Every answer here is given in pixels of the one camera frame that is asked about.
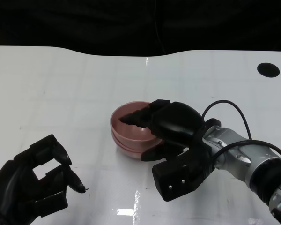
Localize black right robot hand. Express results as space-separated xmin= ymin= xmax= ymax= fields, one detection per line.
xmin=118 ymin=99 xmax=206 ymax=163

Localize black round table grommet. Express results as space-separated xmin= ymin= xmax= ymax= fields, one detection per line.
xmin=257 ymin=62 xmax=280 ymax=78

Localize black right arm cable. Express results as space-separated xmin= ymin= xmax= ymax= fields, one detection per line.
xmin=201 ymin=100 xmax=281 ymax=165

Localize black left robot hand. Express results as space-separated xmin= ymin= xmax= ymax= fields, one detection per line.
xmin=0 ymin=134 xmax=88 ymax=225

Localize pink plastic bowl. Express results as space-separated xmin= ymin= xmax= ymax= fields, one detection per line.
xmin=110 ymin=100 xmax=164 ymax=144
xmin=117 ymin=142 xmax=155 ymax=161
xmin=111 ymin=132 xmax=165 ymax=151

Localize black backdrop cloth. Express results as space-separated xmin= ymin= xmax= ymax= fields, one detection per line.
xmin=0 ymin=0 xmax=281 ymax=57

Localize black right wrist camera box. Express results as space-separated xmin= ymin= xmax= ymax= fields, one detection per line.
xmin=152 ymin=153 xmax=213 ymax=202

